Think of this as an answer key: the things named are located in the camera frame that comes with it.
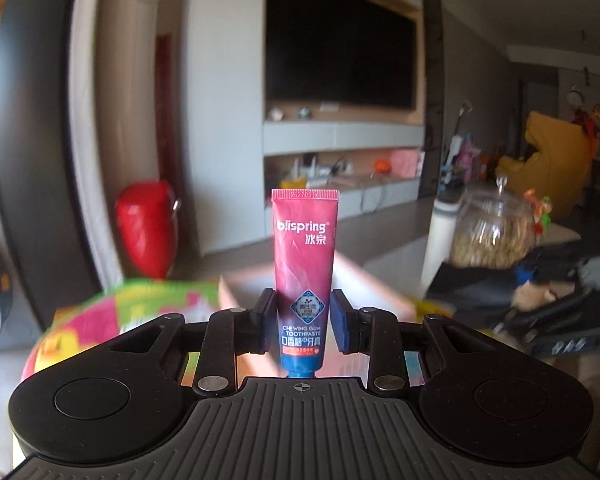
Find black television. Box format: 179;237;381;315
265;0;417;108

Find white thermos bottle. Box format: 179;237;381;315
420;190;464;290

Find red pedal bin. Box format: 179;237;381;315
114;180;180;280

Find pink blue toothpaste tube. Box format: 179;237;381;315
271;188;339;379

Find yellow toy on shelf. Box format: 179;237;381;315
279;177;306;190

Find glass jar of nuts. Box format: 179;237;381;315
449;176;535;269

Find colourful cartoon play mat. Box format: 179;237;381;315
19;278;432;386

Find yellow plush toy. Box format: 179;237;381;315
495;112;592;221

